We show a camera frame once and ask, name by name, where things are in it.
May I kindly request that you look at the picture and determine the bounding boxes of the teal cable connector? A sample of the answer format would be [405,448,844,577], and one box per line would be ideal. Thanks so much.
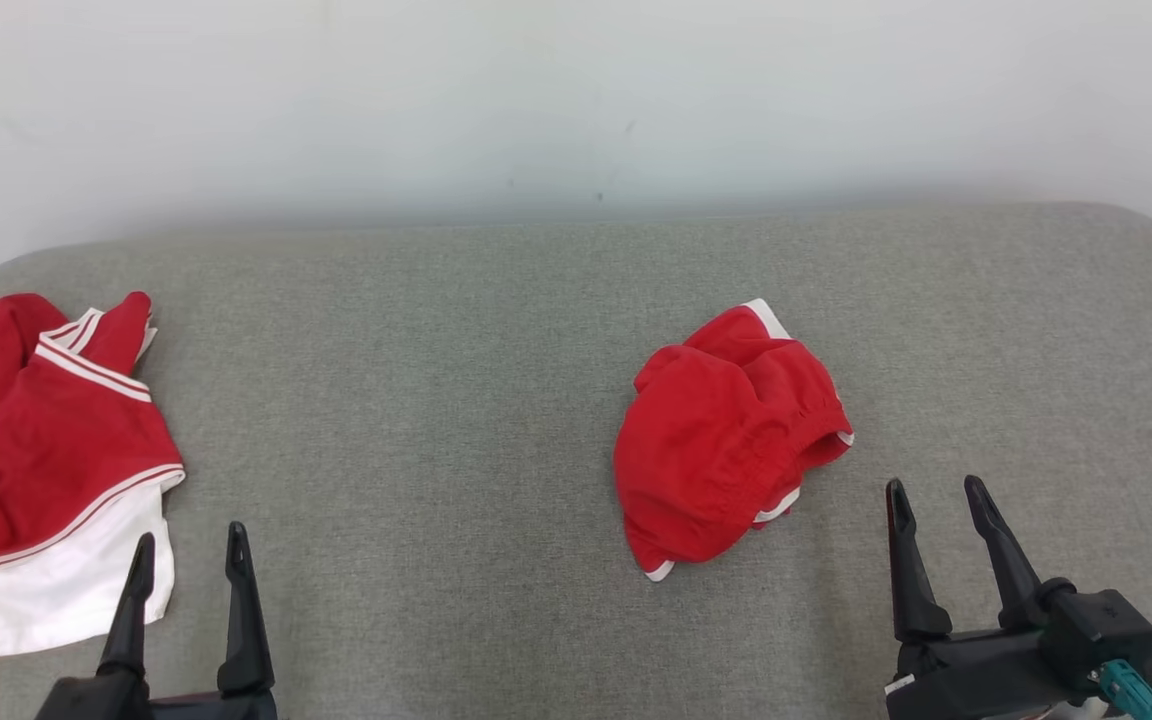
[1096,660,1152,720]

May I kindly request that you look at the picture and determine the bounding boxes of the red shorts with white trim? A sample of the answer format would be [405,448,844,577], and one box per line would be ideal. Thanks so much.
[613,298,855,583]

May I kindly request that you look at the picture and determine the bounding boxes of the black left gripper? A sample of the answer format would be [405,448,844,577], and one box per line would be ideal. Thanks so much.
[33,521,279,720]

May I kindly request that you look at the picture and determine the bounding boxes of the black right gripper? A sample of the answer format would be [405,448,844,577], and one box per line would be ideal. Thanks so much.
[884,475,1152,720]

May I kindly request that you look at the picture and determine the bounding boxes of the red and white jersey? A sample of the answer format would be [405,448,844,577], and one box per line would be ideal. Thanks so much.
[0,291,186,658]

